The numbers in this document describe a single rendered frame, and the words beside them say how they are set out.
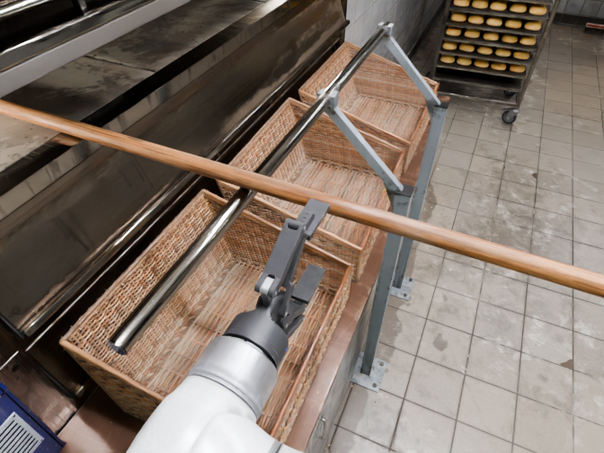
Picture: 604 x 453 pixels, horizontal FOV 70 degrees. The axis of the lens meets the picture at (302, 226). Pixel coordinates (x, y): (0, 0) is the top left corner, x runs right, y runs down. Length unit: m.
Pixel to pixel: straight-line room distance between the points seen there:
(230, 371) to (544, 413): 1.65
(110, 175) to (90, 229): 0.13
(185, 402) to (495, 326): 1.80
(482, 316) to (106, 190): 1.66
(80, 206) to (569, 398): 1.83
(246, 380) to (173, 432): 0.08
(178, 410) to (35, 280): 0.58
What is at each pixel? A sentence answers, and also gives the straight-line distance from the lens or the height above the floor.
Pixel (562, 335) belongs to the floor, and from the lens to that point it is 2.24.
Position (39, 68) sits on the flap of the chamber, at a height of 1.40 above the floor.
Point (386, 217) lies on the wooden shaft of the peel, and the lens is 0.66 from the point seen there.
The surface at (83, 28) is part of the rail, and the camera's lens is 0.74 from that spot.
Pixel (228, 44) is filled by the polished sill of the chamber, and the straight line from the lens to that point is 1.33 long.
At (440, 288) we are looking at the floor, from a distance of 2.18.
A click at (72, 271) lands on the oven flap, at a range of 1.02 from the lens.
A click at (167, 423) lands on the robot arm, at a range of 0.46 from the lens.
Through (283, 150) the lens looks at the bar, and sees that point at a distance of 0.85.
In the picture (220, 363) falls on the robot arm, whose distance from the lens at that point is 0.48.
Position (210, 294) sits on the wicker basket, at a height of 0.59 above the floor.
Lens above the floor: 1.65
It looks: 44 degrees down
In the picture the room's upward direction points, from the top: straight up
